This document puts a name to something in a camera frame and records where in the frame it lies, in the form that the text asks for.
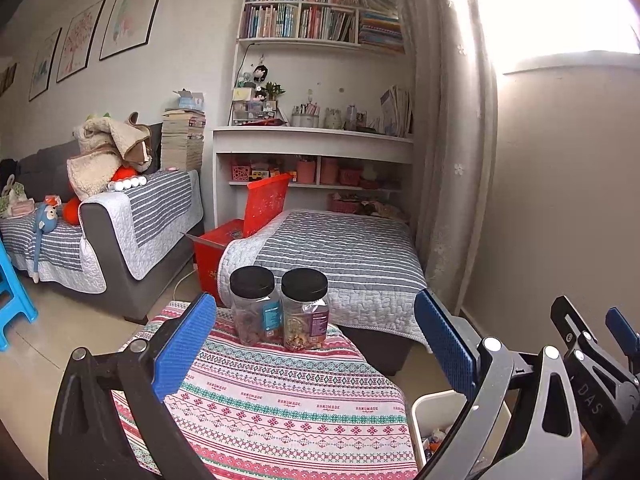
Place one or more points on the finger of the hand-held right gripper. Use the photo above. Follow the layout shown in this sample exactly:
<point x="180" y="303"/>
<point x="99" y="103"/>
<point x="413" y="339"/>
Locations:
<point x="575" y="327"/>
<point x="622" y="332"/>

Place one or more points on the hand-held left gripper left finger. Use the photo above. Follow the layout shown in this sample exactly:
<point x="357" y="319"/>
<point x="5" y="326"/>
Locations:
<point x="180" y="345"/>

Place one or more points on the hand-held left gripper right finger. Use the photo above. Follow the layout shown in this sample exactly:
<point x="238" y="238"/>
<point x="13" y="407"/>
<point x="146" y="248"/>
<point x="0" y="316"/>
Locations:
<point x="445" y="345"/>

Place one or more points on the white trash bin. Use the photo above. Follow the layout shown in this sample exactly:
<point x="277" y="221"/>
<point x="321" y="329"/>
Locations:
<point x="425" y="410"/>

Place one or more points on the blue label plastic jar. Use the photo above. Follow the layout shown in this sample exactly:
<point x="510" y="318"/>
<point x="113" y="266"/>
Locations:
<point x="250" y="310"/>

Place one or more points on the red cardboard box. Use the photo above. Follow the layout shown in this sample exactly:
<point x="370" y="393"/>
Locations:
<point x="215" y="255"/>

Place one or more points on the patterned red green tablecloth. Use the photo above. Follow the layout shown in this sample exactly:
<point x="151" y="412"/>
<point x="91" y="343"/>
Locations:
<point x="280" y="410"/>

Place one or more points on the purple label plastic jar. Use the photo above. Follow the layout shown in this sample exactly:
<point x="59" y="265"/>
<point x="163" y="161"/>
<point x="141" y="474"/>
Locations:
<point x="305" y="310"/>

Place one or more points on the dark grey sofa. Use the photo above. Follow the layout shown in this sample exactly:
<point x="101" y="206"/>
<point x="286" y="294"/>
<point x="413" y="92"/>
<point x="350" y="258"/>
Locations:
<point x="100" y="240"/>

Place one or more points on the striped quilted bed cover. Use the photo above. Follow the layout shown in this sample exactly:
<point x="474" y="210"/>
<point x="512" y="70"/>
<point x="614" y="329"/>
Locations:
<point x="340" y="255"/>

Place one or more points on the striped quilted armrest cover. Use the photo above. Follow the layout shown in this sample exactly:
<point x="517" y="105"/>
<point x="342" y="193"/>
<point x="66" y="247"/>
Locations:
<point x="160" y="205"/>

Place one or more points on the striped quilted seat cover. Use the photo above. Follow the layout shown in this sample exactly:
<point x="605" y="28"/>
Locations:
<point x="65" y="260"/>

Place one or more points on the red plastic basket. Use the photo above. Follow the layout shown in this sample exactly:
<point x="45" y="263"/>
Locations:
<point x="265" y="205"/>

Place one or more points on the row of white balls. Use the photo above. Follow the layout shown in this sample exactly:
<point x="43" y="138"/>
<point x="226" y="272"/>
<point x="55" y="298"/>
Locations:
<point x="127" y="183"/>

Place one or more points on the blue plastic stool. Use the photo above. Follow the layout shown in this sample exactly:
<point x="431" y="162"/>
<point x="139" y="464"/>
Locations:
<point x="12" y="310"/>

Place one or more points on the orange plush cushion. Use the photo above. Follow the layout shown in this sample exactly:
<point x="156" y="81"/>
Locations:
<point x="72" y="210"/>

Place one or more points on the pink storage basket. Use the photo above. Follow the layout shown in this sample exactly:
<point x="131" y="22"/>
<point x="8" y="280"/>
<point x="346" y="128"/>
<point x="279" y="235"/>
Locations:
<point x="342" y="205"/>

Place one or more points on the pink lattice basket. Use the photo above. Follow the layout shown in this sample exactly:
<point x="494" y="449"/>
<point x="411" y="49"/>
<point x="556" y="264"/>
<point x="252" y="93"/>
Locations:
<point x="240" y="171"/>

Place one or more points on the blue plush toy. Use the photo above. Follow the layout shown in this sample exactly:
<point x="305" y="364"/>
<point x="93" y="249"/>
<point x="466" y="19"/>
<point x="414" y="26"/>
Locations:
<point x="45" y="217"/>

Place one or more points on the tall stack of magazines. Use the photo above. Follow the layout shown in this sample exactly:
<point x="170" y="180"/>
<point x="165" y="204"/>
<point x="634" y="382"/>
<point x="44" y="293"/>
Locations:
<point x="182" y="142"/>

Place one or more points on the pink tissue box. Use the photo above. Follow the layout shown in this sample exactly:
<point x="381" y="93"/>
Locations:
<point x="22" y="208"/>

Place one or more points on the sheer white curtain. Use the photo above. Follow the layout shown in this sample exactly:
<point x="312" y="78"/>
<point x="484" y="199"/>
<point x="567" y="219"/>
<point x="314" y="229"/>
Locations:
<point x="445" y="135"/>

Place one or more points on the white bunny plush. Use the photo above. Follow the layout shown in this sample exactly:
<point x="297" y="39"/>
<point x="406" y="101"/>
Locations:
<point x="10" y="195"/>

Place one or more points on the upright stack of booklets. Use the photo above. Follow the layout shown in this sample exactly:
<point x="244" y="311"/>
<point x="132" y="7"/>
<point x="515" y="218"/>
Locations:
<point x="397" y="112"/>

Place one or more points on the white bookshelf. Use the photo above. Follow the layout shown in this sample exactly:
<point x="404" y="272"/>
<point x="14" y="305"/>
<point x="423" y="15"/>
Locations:
<point x="310" y="142"/>

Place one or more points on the light blue tissue box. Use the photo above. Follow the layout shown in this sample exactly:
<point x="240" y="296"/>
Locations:
<point x="190" y="101"/>

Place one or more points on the small desktop drawer organizer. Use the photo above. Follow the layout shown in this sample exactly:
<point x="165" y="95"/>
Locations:
<point x="252" y="110"/>

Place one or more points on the pen holder with pens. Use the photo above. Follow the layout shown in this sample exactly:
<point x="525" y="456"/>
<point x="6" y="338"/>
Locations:
<point x="305" y="117"/>

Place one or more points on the small green potted plant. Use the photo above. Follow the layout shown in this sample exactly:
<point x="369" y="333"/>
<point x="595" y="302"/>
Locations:
<point x="272" y="91"/>

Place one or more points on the narrow framed picture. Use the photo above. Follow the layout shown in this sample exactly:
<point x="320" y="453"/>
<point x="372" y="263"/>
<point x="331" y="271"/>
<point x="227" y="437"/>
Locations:
<point x="45" y="65"/>

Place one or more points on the small dark framed picture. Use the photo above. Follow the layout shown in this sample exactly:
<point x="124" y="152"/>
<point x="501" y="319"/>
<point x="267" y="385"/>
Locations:
<point x="7" y="79"/>

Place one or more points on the framed tree picture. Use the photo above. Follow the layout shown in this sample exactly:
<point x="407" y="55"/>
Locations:
<point x="80" y="40"/>

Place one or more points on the large framed picture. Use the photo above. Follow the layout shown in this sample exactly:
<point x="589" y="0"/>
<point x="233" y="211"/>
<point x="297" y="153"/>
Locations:
<point x="132" y="15"/>

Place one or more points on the rows of shelved books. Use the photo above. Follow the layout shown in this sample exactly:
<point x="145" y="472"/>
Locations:
<point x="280" y="20"/>

